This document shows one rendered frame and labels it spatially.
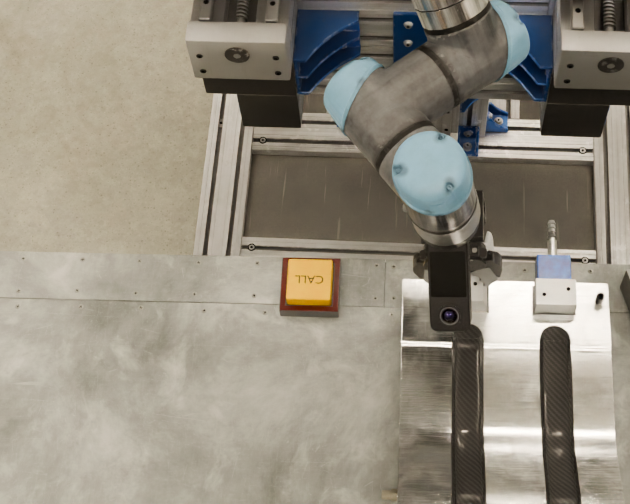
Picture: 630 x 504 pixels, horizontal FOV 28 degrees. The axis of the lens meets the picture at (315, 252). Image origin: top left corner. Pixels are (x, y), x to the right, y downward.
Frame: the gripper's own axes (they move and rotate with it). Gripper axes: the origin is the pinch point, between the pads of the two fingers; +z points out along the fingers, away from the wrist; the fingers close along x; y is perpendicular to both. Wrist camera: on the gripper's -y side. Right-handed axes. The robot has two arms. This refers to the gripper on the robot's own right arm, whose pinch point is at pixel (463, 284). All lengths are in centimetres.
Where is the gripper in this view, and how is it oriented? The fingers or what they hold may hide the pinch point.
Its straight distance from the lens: 156.0
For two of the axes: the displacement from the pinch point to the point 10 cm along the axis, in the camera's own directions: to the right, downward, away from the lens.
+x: -9.8, 0.3, 2.1
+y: 0.3, -9.5, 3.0
